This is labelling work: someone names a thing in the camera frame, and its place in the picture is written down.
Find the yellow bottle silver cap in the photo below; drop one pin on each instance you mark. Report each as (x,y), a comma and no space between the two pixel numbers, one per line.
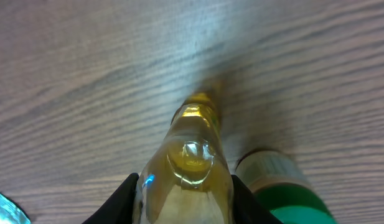
(188,180)

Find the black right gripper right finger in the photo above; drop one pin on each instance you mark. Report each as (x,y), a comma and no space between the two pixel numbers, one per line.
(246,209)

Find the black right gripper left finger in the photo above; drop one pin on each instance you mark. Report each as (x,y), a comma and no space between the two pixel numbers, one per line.
(118,208)

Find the green Kleenex tissue pack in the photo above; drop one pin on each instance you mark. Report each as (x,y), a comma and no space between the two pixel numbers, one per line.
(11,213)

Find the green white tissue cup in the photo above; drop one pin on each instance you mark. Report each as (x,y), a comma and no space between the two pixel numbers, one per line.
(279,186)

